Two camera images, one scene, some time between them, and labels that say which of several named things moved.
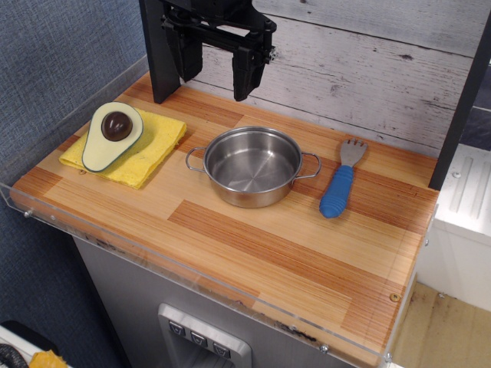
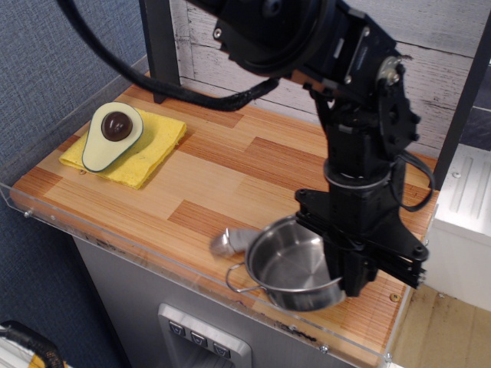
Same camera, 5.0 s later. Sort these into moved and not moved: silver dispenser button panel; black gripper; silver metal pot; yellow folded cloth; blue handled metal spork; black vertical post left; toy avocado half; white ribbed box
Moved: silver metal pot; black gripper; blue handled metal spork
Not moved: yellow folded cloth; silver dispenser button panel; toy avocado half; black vertical post left; white ribbed box
